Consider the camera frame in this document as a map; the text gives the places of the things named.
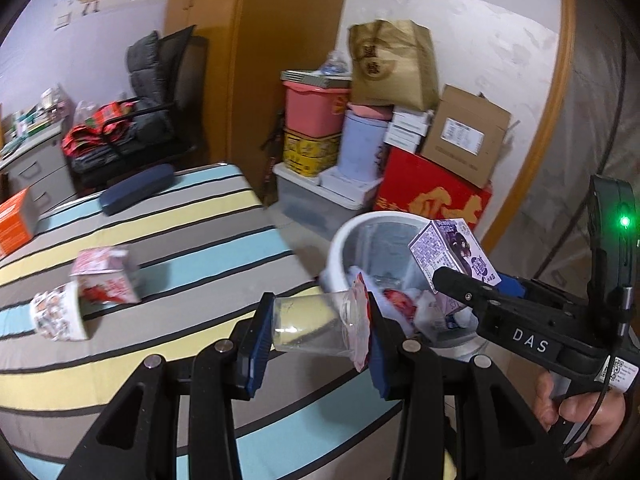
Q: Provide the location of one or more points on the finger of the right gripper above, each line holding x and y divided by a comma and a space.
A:
511, 286
483, 299

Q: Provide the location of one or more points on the large wooden wardrobe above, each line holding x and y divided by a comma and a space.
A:
250, 44

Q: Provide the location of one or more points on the striped bed sheet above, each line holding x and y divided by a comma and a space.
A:
207, 251

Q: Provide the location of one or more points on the person's right hand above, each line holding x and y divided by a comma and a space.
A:
606, 420

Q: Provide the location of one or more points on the yellow patterned tin box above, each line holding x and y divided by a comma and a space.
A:
309, 156

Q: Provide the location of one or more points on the red plaid bag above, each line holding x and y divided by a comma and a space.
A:
107, 125

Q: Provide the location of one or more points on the orange white tissue pack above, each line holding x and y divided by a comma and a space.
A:
19, 217

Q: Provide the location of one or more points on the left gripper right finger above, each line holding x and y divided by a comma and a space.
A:
468, 409

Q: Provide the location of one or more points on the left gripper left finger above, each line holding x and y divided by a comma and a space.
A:
135, 436

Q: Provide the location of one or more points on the red gift box gold characters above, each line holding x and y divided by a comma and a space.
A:
415, 185

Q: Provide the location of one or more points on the brown paper bag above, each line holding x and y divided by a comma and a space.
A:
393, 63

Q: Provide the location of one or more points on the white blue milk carton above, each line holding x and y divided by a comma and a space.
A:
446, 319

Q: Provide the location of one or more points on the white patterned paper cup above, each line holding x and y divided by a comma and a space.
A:
56, 314

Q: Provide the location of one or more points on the pink plastic storage bin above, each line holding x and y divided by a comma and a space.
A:
314, 111

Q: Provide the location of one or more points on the white round trash bin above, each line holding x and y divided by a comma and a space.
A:
378, 242

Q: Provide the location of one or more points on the pink white carton box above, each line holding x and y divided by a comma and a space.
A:
106, 274

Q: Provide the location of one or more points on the lavender plastic bucket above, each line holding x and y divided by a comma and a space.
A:
363, 151

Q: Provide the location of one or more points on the white small stacked boxes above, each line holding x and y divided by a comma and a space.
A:
408, 129

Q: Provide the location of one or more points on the purple milk carton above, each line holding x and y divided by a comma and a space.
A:
450, 243

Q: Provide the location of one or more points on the clear plastic cup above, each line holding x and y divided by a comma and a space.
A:
331, 324

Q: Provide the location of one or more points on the white foam fruit net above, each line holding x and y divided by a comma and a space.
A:
335, 279

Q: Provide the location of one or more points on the grey translucent storage box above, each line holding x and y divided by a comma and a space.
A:
325, 203

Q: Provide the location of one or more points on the brown cardboard shipping box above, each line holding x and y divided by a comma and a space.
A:
466, 135

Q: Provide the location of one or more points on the grey bedside drawer cabinet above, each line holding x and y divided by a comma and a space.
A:
39, 164

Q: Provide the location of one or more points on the black office chair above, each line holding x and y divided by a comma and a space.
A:
166, 75

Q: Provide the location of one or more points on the dark blue glasses case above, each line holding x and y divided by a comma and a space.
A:
136, 188

